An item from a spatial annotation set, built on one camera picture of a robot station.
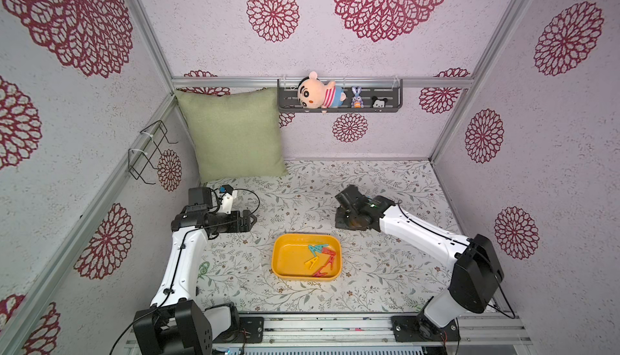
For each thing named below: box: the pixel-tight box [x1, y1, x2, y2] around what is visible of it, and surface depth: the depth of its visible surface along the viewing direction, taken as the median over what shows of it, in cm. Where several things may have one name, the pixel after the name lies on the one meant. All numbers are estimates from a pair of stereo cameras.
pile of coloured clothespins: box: [304, 243, 337, 278], surface depth 91 cm
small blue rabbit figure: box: [350, 86, 365, 109], surface depth 93 cm
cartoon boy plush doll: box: [297, 71, 348, 109], surface depth 87 cm
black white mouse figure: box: [371, 96, 389, 109], surface depth 94 cm
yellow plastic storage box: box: [271, 233, 343, 282], surface depth 90 cm
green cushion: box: [174, 87, 290, 184], surface depth 97 cm
